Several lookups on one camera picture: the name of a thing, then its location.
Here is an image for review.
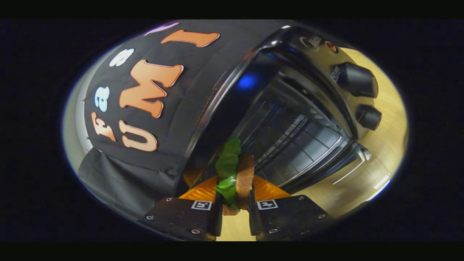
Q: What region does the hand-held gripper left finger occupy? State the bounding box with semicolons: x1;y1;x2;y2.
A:
139;175;223;242

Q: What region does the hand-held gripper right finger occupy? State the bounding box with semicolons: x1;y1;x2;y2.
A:
248;175;336;242

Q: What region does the black backdrop cloth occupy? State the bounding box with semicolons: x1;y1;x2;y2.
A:
77;20;292;222

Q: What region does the black toaster oven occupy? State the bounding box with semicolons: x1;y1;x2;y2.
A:
181;25;393;205

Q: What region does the lettuce sandwich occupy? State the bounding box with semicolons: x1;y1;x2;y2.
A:
214;137;256;216

